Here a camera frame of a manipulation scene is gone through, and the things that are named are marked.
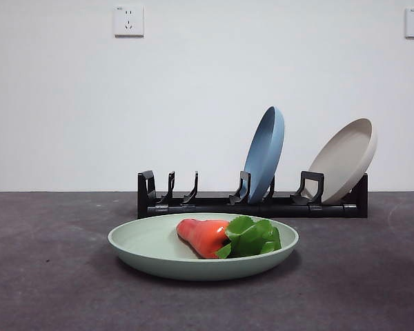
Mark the blue plate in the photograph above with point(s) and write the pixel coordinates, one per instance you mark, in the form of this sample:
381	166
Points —
266	155

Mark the black plate rack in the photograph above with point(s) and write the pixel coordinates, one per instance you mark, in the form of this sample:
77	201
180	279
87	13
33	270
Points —
227	208

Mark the orange carrot with green leaves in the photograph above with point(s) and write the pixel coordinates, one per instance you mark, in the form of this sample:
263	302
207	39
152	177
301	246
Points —
207	236

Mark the green plate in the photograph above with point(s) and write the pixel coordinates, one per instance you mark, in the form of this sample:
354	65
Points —
148	245

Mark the beige plate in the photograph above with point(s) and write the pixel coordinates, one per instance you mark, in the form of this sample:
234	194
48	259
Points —
345	162

